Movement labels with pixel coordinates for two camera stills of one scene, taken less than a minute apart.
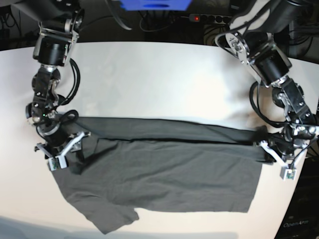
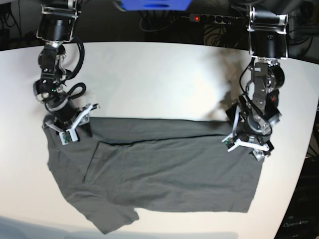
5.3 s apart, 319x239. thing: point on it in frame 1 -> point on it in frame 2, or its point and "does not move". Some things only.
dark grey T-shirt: x=121 y=163 does not move
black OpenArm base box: x=301 y=221 does not move
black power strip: x=210 y=18 does not move
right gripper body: x=291 y=143 -> x=251 y=128
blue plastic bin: x=155 y=5 does not move
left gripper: x=59 y=140 -> x=63 y=115
